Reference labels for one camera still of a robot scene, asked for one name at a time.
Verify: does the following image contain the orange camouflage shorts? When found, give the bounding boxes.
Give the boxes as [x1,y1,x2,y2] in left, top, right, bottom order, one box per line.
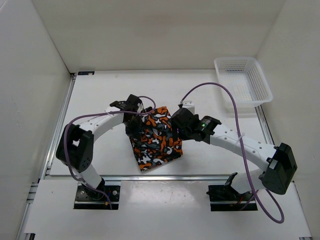
[125,106,183,172]

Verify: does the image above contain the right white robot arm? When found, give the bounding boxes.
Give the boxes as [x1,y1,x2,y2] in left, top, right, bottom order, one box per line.
[171,107,298,200]

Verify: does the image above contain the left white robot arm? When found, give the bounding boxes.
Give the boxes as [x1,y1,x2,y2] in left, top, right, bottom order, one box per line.
[55,94,156,202]

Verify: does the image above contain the small blue label plate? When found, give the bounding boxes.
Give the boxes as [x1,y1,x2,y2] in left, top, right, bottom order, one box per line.
[77,71,95,76]

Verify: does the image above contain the white perforated plastic basket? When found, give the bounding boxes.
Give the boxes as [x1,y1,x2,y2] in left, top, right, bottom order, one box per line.
[214,56,273,111]

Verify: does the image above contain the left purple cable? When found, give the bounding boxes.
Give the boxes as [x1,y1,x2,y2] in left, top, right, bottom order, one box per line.
[64,95,156,210]

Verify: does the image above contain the purple cable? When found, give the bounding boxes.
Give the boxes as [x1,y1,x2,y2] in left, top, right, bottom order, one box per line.
[177,82,285,223]
[64,95,156,210]

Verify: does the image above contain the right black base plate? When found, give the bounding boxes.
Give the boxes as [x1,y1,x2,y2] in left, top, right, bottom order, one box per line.
[206,172,258,212]

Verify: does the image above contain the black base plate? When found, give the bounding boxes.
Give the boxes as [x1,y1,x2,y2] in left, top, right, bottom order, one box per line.
[73,185,121,210]
[206,172,258,212]

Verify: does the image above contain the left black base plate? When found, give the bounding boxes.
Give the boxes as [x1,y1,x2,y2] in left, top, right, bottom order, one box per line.
[73,185,121,210]

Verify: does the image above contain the left aluminium rail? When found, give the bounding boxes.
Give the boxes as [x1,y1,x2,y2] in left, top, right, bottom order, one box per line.
[37,73,77,183]

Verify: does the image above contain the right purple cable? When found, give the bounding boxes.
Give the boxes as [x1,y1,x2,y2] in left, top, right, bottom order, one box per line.
[177,82,285,223]

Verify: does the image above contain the front aluminium rail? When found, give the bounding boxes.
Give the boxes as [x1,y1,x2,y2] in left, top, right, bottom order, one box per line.
[47,174,283,182]

